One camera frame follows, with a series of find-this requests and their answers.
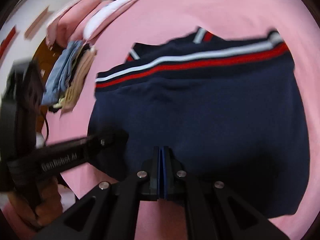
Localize pink wall strip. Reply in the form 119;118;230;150
24;5;50;39

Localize wooden headboard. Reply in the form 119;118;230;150
35;39;63;135

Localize navy and red baseball jacket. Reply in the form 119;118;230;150
87;26;310;219

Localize pink bed blanket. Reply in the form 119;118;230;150
5;0;320;240

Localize folded cream garment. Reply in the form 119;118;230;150
59;46;98;113

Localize folded pink quilt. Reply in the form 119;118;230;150
46;0;113;48

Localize person's left hand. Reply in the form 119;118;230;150
10;175;63;230

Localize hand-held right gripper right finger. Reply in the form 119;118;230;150
162;146;290;240

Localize white printed pillow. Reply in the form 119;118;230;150
83;0;143;39

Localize folded blue jeans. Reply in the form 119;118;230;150
41;40;84;105

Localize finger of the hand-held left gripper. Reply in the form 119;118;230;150
82;129;129;162

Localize folded black garment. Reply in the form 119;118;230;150
48;104;63;115

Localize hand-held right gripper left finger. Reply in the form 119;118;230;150
32;146;163;240

